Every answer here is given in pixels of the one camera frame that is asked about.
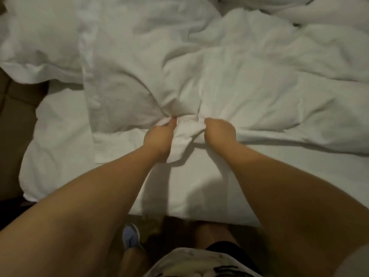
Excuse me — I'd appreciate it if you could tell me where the person's left hand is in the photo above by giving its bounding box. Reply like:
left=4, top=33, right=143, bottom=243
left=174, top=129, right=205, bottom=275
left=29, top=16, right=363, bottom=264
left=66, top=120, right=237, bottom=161
left=143, top=116, right=178, bottom=162

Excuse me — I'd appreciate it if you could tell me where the person's right hand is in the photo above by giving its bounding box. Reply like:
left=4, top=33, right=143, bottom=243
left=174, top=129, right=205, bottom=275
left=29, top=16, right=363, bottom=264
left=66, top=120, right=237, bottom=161
left=203, top=117, right=238, bottom=155

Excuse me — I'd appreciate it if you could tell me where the white bed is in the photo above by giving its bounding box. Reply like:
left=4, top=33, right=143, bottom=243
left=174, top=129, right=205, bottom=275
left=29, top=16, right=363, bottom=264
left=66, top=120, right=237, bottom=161
left=19, top=80, right=369, bottom=229

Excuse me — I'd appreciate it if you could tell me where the white duvet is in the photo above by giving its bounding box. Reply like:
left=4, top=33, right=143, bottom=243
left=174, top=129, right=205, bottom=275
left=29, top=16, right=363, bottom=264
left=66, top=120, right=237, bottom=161
left=78, top=0, right=369, bottom=165

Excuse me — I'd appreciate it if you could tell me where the white pillow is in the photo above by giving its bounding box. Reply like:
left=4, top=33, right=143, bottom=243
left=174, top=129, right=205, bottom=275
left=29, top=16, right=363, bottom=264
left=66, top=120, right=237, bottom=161
left=0, top=0, right=87, bottom=85

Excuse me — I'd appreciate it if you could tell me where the person's right forearm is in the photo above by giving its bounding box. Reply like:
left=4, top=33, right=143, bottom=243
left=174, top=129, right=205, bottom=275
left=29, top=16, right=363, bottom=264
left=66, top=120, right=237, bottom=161
left=222, top=141, right=369, bottom=277

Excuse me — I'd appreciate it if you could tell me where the person's left forearm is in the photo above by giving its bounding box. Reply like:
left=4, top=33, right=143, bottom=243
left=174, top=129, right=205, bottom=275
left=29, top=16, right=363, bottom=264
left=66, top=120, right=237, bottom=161
left=0, top=147, right=168, bottom=277

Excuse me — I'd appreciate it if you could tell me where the person's right leg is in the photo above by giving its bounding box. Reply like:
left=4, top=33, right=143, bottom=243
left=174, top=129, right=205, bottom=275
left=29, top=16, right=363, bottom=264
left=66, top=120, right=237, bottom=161
left=193, top=222, right=237, bottom=249

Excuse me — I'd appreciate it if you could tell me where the person's leg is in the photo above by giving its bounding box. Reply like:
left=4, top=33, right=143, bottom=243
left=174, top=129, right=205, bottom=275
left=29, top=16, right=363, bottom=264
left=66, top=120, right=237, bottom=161
left=193, top=222, right=237, bottom=249
left=118, top=245, right=151, bottom=277

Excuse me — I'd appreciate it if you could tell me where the person's left dark sneaker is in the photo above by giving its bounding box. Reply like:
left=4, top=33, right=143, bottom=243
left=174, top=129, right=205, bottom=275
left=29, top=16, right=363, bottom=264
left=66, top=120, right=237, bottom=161
left=121, top=223, right=142, bottom=252

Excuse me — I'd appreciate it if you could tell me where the person's white printed shirt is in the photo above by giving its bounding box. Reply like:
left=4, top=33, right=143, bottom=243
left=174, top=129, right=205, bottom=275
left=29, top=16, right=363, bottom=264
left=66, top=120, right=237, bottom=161
left=143, top=245, right=369, bottom=277

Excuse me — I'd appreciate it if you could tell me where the person's left leg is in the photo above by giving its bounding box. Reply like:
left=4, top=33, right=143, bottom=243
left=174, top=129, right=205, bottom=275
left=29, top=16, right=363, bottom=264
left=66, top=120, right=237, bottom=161
left=118, top=245, right=151, bottom=277

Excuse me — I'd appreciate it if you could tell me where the tan padded headboard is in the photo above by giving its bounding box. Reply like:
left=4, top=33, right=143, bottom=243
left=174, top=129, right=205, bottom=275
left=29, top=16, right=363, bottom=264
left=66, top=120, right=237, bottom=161
left=0, top=69, right=50, bottom=202

